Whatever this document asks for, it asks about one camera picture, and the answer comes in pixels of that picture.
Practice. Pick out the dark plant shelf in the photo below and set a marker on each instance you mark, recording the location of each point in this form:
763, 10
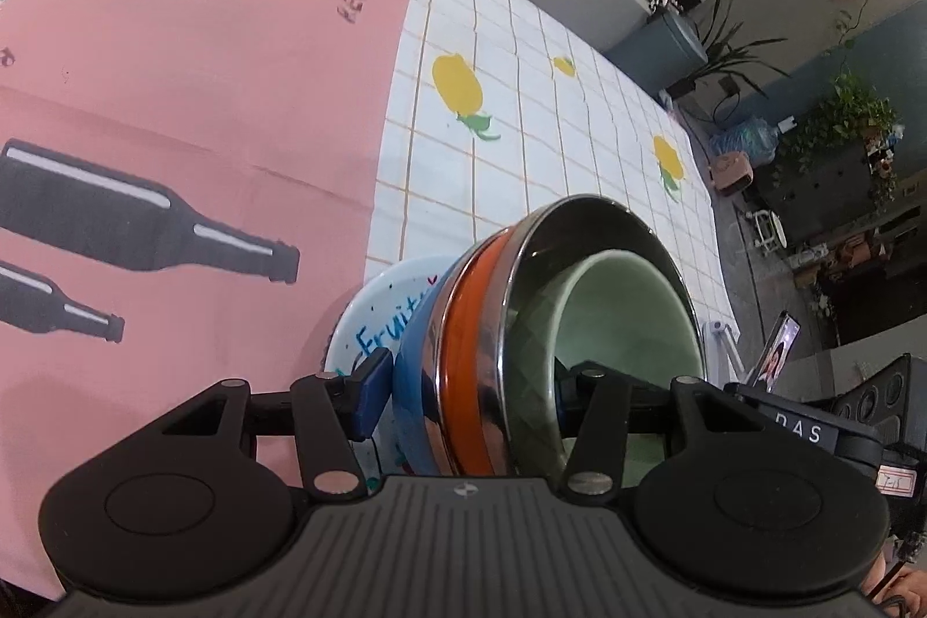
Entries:
833, 191

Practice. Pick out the pink and white printed tablecloth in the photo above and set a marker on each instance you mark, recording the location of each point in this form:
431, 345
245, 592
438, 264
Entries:
217, 82

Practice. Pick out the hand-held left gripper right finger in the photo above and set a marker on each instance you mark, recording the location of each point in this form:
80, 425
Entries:
579, 383

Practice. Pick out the grey trash bin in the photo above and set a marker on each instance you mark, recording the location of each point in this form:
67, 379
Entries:
655, 50

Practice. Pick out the white fruit-printed plate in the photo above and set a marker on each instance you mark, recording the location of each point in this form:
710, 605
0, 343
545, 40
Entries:
376, 314

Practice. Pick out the person's right hand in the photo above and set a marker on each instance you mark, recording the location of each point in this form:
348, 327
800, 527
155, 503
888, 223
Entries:
905, 589

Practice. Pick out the green ceramic bowl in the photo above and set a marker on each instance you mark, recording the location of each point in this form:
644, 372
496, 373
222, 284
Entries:
630, 314

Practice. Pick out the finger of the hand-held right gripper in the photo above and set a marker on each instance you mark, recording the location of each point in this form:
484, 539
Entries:
746, 393

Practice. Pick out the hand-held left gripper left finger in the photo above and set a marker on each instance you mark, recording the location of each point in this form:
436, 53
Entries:
373, 393

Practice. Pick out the trailing green ivy plant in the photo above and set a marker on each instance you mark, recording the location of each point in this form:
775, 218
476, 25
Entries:
847, 111

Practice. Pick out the blue steel-lined bowl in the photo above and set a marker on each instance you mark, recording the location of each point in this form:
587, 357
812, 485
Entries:
413, 386

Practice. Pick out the long-leaf potted plant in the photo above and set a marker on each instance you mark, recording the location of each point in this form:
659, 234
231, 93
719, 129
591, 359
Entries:
724, 46

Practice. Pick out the white small stool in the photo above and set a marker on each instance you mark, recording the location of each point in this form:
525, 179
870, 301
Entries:
769, 231

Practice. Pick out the black smartphone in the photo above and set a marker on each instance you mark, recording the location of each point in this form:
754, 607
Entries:
782, 350

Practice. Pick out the white phone stand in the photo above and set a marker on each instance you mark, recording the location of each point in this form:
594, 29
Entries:
718, 343

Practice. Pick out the orange steel-lined bowl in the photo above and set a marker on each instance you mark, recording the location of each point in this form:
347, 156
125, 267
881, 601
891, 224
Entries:
471, 372

